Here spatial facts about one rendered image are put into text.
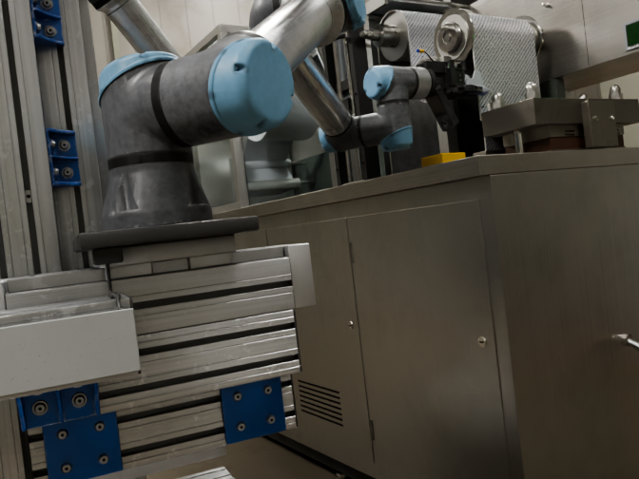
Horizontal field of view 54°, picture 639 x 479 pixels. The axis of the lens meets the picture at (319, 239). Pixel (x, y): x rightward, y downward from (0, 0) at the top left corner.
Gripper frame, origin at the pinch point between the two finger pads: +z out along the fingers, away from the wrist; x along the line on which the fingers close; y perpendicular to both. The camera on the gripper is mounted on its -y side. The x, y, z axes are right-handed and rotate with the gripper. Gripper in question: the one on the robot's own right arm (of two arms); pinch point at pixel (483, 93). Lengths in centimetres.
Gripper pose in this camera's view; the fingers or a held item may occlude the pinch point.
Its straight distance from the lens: 170.6
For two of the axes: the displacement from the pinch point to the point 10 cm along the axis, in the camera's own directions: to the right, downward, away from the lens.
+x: -5.1, 0.5, 8.6
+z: 8.5, -1.0, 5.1
